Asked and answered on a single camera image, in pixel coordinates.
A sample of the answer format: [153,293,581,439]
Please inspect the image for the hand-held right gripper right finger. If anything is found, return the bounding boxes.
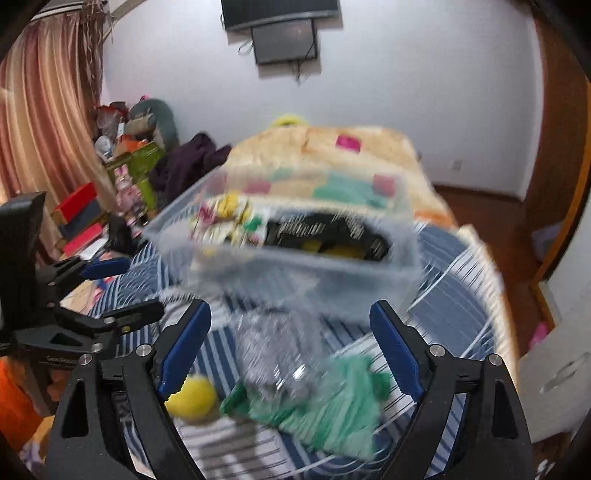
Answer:
[369,300,536,480]

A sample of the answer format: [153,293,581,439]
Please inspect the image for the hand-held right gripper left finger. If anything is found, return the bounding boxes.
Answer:
[46,299,212,480]

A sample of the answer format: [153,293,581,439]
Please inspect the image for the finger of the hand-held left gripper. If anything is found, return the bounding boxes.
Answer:
[16,300,165,356]
[36,257,133,297]

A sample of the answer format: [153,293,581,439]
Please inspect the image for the yellow plush ball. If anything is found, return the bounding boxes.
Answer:
[165,375,221,424]

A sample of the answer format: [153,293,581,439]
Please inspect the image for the green knitted cloth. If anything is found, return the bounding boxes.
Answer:
[221,355,393,461]

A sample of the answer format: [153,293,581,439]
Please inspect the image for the clear plastic bottle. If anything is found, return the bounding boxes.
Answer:
[233,310,342,403]

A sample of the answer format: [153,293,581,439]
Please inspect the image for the clear plastic storage bin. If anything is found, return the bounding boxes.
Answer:
[141,164,422,324]

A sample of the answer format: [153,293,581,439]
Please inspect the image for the blue striped blanket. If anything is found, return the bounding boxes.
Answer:
[88,222,502,480]

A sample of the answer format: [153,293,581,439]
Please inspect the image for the red flat box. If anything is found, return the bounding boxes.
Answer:
[52,182,100,223]

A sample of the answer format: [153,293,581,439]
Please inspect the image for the green cardboard box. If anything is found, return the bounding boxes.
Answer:
[107,142,168,208]

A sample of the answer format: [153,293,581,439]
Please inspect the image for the colourful small plush toys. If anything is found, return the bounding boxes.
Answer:
[189,191,265,257]

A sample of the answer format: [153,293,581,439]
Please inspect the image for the dark purple cloth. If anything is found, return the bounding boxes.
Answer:
[150,132,232,208]

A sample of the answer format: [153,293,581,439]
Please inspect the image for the black and yellow cloth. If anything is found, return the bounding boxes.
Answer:
[264,209,393,263]

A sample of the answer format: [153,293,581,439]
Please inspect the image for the orange cloth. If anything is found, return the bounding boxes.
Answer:
[0,357,44,453]

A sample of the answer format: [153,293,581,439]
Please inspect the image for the pink object on floor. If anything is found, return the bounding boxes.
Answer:
[529,322,551,350]

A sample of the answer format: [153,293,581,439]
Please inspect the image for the striped pink curtain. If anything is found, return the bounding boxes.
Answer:
[0,0,109,217]

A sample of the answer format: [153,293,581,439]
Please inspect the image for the grey green plush toy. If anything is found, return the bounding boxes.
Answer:
[127,97,180,151]

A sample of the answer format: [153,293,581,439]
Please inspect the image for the white cabinet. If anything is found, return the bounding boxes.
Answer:
[516,342,591,446]

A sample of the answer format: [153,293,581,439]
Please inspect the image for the beige patterned blanket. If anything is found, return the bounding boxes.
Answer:
[226,124,462,229]

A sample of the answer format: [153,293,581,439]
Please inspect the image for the wooden door frame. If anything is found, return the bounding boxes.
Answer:
[529,9,591,324]

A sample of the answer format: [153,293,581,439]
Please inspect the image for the black wall-mounted box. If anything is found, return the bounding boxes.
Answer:
[252,19,320,65]

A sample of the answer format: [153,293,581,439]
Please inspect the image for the wall-mounted black television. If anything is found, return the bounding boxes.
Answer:
[221,0,342,32]

